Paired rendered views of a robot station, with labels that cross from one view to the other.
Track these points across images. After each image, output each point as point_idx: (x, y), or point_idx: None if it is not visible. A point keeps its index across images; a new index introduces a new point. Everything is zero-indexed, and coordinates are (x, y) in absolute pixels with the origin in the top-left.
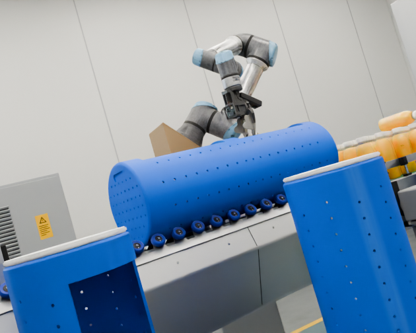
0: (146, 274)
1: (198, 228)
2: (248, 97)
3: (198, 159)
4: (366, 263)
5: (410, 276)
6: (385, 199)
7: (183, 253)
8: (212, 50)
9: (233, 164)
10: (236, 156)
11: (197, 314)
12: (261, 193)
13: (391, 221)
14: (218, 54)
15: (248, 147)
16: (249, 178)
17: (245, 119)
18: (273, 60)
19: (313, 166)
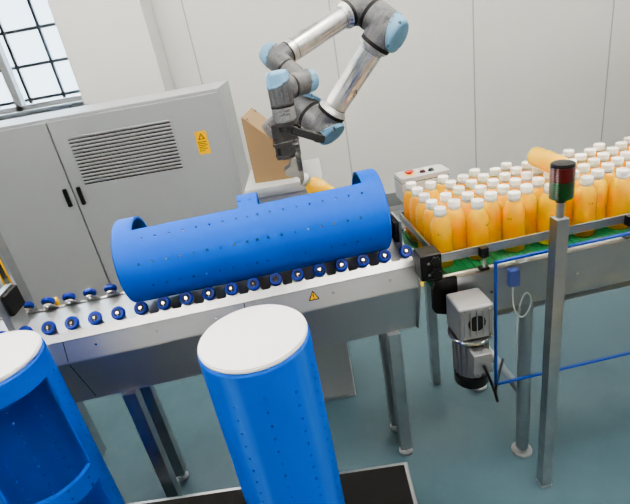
0: (123, 338)
1: (183, 302)
2: (303, 133)
3: (187, 238)
4: (239, 451)
5: (286, 471)
6: (268, 410)
7: (165, 322)
8: (286, 47)
9: (228, 246)
10: (235, 235)
11: (182, 364)
12: (268, 270)
13: (271, 429)
14: (266, 76)
15: (258, 222)
16: (247, 260)
17: (291, 165)
18: (391, 47)
19: (346, 245)
